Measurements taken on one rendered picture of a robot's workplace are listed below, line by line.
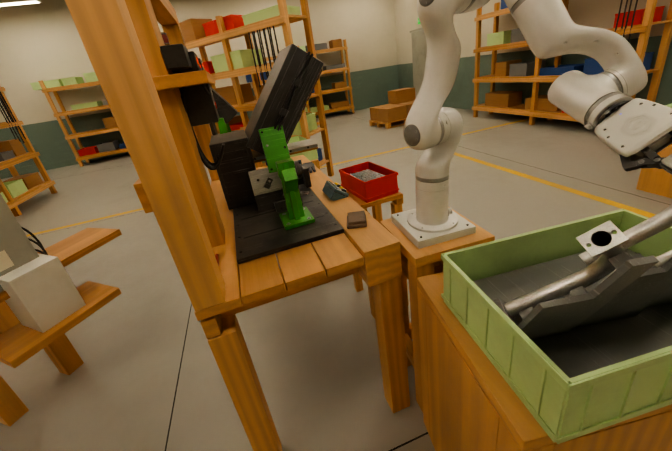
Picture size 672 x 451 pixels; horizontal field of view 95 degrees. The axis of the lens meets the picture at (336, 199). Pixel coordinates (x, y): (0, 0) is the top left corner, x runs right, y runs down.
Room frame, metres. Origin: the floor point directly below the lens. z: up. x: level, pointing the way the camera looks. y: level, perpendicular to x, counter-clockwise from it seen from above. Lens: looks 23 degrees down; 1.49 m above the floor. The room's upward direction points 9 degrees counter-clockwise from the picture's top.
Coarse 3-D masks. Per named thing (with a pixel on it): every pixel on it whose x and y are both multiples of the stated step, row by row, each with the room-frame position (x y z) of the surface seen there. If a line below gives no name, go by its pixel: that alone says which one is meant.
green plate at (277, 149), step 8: (264, 128) 1.48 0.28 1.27; (272, 128) 1.49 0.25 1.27; (280, 128) 1.50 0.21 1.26; (264, 136) 1.47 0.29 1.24; (272, 136) 1.48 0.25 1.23; (280, 136) 1.49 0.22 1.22; (264, 144) 1.46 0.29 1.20; (272, 144) 1.47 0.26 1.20; (280, 144) 1.47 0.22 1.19; (264, 152) 1.45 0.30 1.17; (272, 152) 1.46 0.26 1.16; (280, 152) 1.46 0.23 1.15; (288, 152) 1.47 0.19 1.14; (272, 160) 1.44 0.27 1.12; (272, 168) 1.43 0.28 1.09
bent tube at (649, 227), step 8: (664, 160) 0.48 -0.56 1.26; (656, 216) 0.50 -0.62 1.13; (664, 216) 0.49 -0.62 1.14; (640, 224) 0.51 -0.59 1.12; (648, 224) 0.50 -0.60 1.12; (656, 224) 0.49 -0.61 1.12; (664, 224) 0.49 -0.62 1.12; (624, 232) 0.52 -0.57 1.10; (632, 232) 0.51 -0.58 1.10; (640, 232) 0.50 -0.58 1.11; (648, 232) 0.49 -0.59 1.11; (656, 232) 0.49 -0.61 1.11; (632, 240) 0.50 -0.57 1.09; (640, 240) 0.50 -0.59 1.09; (624, 248) 0.50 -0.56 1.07; (584, 256) 0.52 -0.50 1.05
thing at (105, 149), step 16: (48, 80) 8.52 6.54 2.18; (64, 80) 8.58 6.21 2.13; (80, 80) 8.85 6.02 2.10; (96, 80) 8.76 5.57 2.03; (48, 96) 8.43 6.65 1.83; (64, 112) 8.48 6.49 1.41; (80, 112) 8.52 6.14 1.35; (64, 128) 8.44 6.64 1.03; (112, 128) 8.70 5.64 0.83; (80, 144) 8.85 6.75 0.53; (112, 144) 8.71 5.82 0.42; (80, 160) 8.40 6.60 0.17
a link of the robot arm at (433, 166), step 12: (444, 108) 1.08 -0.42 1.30; (444, 120) 1.01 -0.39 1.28; (456, 120) 1.04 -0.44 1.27; (444, 132) 1.00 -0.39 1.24; (456, 132) 1.04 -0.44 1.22; (444, 144) 1.05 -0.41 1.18; (456, 144) 1.04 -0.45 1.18; (420, 156) 1.10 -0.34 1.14; (432, 156) 1.05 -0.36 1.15; (444, 156) 1.03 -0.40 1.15; (420, 168) 1.03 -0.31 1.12; (432, 168) 1.01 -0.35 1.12; (444, 168) 1.01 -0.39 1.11; (420, 180) 1.03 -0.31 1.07; (432, 180) 1.00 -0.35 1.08; (444, 180) 1.01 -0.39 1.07
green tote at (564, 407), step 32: (576, 224) 0.78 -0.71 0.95; (448, 256) 0.72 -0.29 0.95; (480, 256) 0.74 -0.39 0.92; (512, 256) 0.75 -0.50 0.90; (544, 256) 0.77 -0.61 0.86; (448, 288) 0.70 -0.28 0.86; (480, 320) 0.55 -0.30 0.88; (512, 352) 0.45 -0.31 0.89; (512, 384) 0.43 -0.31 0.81; (544, 384) 0.37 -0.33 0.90; (576, 384) 0.32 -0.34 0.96; (608, 384) 0.34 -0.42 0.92; (640, 384) 0.35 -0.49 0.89; (544, 416) 0.36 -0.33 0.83; (576, 416) 0.33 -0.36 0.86; (608, 416) 0.34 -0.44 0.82
